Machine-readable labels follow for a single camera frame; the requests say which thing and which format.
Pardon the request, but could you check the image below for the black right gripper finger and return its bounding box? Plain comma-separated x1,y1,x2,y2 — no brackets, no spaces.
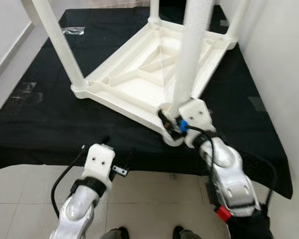
157,109,172,138

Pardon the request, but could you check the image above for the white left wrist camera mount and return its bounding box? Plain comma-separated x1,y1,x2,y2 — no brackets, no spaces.
82,144,116,192

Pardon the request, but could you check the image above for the black table cloth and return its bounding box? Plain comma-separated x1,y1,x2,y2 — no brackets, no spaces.
0,7,294,200

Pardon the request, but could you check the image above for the silver robot leg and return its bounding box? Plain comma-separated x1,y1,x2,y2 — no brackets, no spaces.
100,228,130,239
172,226,202,239

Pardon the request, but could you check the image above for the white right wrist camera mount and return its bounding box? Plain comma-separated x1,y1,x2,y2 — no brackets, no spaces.
177,99,215,149

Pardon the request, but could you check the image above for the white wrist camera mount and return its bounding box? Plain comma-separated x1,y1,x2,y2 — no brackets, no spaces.
177,99,215,149
82,144,116,192

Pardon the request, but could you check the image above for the silver robot right leg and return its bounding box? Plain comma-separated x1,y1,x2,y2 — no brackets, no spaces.
172,226,202,239

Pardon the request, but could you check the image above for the white plastic table top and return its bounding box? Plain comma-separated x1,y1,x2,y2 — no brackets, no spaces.
71,19,237,146

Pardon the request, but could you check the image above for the silver robot left leg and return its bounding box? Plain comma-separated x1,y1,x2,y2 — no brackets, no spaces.
100,228,130,239

